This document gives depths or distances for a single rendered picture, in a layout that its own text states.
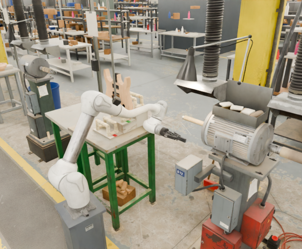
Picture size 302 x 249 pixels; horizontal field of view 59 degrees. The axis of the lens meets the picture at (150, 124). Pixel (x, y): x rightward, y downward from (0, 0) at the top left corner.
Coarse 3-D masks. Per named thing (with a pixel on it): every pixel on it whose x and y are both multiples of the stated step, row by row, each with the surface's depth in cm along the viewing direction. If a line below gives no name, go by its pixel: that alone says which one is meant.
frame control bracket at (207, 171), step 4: (212, 164) 175; (208, 168) 170; (212, 168) 171; (200, 172) 167; (204, 172) 167; (208, 172) 168; (196, 176) 163; (200, 176) 163; (204, 176) 166; (196, 180) 164; (200, 180) 163
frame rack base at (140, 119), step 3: (132, 102) 261; (147, 111) 252; (141, 114) 247; (144, 114) 250; (147, 114) 253; (135, 117) 244; (138, 117) 246; (141, 117) 248; (144, 117) 251; (147, 117) 254; (138, 120) 247; (141, 120) 250; (144, 120) 253; (138, 123) 248; (141, 123) 251; (138, 126) 250
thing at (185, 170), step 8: (184, 160) 165; (192, 160) 165; (200, 160) 165; (176, 168) 162; (184, 168) 158; (192, 168) 160; (200, 168) 167; (176, 176) 165; (184, 176) 160; (192, 176) 163; (176, 184) 167; (184, 184) 162; (192, 184) 166; (200, 184) 174; (216, 184) 167; (184, 192) 164
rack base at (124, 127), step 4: (108, 116) 252; (116, 120) 244; (120, 120) 244; (128, 120) 243; (132, 120) 243; (112, 124) 247; (120, 124) 237; (124, 124) 236; (128, 124) 239; (132, 124) 243; (120, 128) 239; (124, 128) 237; (128, 128) 241; (132, 128) 245; (124, 132) 239
